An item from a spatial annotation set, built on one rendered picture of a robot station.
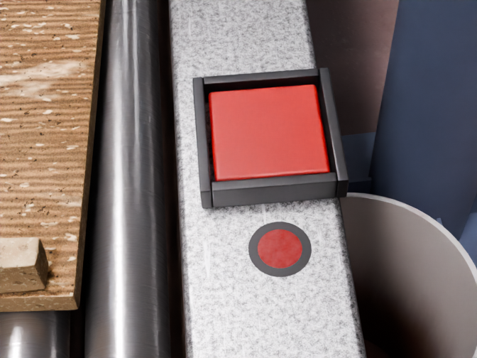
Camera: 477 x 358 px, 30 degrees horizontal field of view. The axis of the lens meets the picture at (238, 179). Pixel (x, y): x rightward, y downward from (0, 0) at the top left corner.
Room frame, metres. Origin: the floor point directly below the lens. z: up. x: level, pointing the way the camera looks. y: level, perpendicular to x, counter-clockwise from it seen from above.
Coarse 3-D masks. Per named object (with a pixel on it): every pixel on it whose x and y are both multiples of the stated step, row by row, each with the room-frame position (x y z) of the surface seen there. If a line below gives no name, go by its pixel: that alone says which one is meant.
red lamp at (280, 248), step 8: (272, 232) 0.23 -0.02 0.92; (280, 232) 0.23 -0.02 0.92; (288, 232) 0.23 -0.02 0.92; (264, 240) 0.23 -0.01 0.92; (272, 240) 0.23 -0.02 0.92; (280, 240) 0.23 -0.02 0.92; (288, 240) 0.22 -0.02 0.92; (296, 240) 0.22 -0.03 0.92; (264, 248) 0.22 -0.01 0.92; (272, 248) 0.22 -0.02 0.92; (280, 248) 0.22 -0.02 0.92; (288, 248) 0.22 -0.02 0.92; (296, 248) 0.22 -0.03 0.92; (264, 256) 0.22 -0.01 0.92; (272, 256) 0.22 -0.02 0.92; (280, 256) 0.22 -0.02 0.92; (288, 256) 0.22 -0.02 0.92; (296, 256) 0.22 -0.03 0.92; (272, 264) 0.21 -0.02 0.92; (280, 264) 0.21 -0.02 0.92; (288, 264) 0.21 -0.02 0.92
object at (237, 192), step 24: (264, 72) 0.32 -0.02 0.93; (288, 72) 0.32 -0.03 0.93; (312, 72) 0.32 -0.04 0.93; (336, 120) 0.29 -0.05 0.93; (336, 144) 0.27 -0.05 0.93; (336, 168) 0.26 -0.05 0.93; (216, 192) 0.25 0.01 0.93; (240, 192) 0.25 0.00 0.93; (264, 192) 0.25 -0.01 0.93; (288, 192) 0.25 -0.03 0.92; (312, 192) 0.25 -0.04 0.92; (336, 192) 0.25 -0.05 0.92
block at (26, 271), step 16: (0, 240) 0.20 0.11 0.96; (16, 240) 0.20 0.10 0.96; (32, 240) 0.20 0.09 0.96; (0, 256) 0.20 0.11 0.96; (16, 256) 0.20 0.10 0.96; (32, 256) 0.20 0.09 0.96; (0, 272) 0.19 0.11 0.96; (16, 272) 0.19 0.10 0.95; (32, 272) 0.19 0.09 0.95; (0, 288) 0.19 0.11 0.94; (16, 288) 0.19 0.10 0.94; (32, 288) 0.19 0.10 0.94
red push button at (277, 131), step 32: (224, 96) 0.31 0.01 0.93; (256, 96) 0.31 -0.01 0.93; (288, 96) 0.31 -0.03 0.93; (224, 128) 0.29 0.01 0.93; (256, 128) 0.29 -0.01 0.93; (288, 128) 0.29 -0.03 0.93; (320, 128) 0.29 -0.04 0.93; (224, 160) 0.27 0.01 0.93; (256, 160) 0.27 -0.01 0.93; (288, 160) 0.27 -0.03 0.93; (320, 160) 0.26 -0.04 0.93
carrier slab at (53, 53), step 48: (0, 0) 0.38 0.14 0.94; (48, 0) 0.38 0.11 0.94; (96, 0) 0.38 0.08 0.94; (0, 48) 0.34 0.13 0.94; (48, 48) 0.34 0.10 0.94; (96, 48) 0.34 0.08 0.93; (0, 96) 0.31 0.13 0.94; (48, 96) 0.31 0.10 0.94; (96, 96) 0.32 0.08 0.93; (0, 144) 0.28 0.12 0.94; (48, 144) 0.28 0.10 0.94; (0, 192) 0.25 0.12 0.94; (48, 192) 0.25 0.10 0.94; (48, 240) 0.22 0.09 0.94; (48, 288) 0.19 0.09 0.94
